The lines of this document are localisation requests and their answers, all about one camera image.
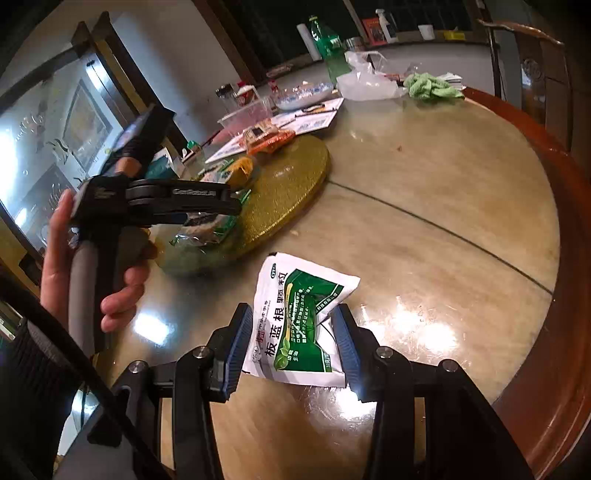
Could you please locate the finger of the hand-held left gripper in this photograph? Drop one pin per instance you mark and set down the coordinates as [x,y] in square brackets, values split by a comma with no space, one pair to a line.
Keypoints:
[175,218]
[194,196]

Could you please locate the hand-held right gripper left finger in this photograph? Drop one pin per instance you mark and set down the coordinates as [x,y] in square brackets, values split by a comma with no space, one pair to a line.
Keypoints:
[238,350]

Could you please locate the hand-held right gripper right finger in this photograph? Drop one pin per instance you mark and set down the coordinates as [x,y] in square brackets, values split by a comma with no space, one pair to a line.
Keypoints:
[346,350]

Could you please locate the green beige snack packet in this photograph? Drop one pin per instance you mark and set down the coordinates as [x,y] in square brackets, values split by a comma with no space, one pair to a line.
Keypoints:
[203,233]

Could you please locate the white printed snack packet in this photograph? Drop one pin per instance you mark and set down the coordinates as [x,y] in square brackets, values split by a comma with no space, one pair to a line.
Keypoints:
[217,173]

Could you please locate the white green sachet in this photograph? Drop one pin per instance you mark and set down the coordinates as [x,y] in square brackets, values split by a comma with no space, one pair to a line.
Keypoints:
[300,323]

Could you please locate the gold snack packet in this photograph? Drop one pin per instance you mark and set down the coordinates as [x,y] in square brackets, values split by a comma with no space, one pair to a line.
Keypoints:
[244,171]

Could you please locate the orange snack packet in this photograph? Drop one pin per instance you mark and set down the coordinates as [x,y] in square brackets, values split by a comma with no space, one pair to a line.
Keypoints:
[268,138]

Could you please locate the person's left forearm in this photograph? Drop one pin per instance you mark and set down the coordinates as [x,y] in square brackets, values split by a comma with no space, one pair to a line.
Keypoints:
[32,392]

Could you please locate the person's left hand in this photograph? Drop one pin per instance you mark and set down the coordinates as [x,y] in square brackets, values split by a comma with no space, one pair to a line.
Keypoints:
[55,267]

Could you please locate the green tissue box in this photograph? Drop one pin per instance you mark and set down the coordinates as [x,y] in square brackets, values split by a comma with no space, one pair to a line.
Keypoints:
[161,164]

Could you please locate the gold round turntable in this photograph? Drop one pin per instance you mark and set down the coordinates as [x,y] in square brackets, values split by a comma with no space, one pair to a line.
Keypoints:
[286,184]

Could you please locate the clear plastic container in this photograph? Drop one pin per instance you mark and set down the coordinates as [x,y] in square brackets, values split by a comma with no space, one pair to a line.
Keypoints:
[244,115]

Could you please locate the glass jar black lid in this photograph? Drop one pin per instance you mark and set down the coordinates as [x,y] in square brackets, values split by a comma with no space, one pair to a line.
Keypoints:
[225,92]

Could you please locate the printed leaflet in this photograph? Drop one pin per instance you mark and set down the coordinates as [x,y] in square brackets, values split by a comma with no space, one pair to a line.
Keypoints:
[309,122]

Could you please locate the blue white bowl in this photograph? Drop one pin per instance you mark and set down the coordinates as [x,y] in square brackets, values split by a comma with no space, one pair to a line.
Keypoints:
[304,98]

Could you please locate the green plastic bottle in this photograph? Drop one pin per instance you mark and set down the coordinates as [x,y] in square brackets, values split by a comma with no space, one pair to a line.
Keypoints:
[330,50]

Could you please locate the white plastic bag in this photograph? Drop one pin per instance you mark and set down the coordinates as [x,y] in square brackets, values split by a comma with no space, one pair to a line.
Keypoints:
[369,83]

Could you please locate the steel thermos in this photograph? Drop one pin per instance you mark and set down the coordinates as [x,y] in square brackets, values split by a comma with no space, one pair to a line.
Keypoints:
[354,44]

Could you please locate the red box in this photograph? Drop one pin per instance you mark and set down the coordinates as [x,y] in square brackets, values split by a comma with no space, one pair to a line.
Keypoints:
[373,31]

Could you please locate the green cloth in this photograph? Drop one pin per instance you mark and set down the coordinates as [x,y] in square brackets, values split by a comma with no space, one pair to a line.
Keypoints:
[431,86]

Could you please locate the white cup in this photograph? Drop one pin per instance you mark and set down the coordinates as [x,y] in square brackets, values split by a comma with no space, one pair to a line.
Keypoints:
[426,33]

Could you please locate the yellow box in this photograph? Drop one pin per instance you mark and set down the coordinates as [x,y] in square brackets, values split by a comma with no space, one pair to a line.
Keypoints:
[452,35]

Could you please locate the wooden chair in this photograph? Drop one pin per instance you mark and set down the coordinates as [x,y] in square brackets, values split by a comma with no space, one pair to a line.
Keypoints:
[531,64]

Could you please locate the framed wall painting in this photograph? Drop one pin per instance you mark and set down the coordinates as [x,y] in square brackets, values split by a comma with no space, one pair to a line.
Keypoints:
[85,124]

